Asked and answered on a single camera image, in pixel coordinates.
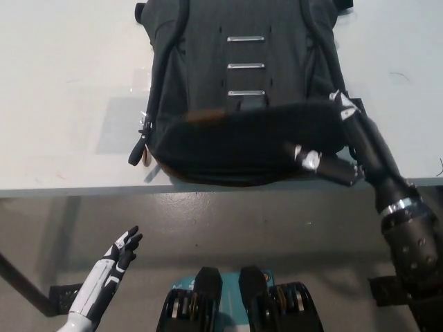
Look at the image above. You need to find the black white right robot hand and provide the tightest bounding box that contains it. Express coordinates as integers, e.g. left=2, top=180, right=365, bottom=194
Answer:
left=284, top=89, right=425, bottom=217

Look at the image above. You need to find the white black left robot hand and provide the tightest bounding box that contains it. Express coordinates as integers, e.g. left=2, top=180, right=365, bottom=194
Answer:
left=67, top=225, right=144, bottom=321

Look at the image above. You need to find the black floor plate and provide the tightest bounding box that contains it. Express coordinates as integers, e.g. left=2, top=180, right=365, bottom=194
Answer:
left=49, top=284, right=83, bottom=313
left=368, top=275, right=413, bottom=308

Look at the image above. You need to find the dark grey fabric backpack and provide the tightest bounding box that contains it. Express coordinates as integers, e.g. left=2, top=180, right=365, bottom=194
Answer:
left=127, top=0, right=361, bottom=188

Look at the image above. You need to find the black table leg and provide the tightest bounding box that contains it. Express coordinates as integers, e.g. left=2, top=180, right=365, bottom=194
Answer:
left=0, top=252, right=55, bottom=317

